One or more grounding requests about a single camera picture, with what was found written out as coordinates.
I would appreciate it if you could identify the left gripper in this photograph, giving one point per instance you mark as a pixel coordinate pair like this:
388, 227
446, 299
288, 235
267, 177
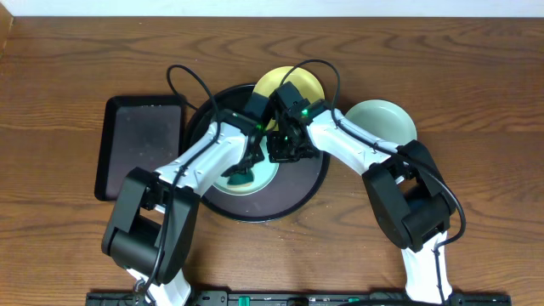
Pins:
261, 157

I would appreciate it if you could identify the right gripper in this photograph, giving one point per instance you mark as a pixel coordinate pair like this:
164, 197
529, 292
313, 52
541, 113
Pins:
276, 155

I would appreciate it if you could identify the mint plate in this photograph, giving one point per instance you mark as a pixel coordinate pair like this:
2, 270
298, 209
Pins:
263, 171
384, 119

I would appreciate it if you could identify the green yellow sponge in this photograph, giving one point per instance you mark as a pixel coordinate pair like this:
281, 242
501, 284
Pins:
241, 179

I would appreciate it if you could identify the yellow plate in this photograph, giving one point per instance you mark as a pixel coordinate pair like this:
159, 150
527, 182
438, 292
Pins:
305, 82

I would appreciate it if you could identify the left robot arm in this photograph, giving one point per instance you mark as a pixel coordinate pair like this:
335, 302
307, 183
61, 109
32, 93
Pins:
151, 228

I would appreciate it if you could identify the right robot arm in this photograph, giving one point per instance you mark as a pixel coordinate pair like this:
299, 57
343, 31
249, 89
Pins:
411, 202

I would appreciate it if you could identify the round black tray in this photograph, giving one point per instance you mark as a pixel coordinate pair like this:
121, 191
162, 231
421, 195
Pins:
287, 188

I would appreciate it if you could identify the dark rectangular tray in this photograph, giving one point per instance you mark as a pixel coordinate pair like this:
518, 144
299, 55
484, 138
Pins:
138, 131

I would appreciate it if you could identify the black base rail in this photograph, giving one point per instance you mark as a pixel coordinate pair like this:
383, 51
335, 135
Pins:
218, 298

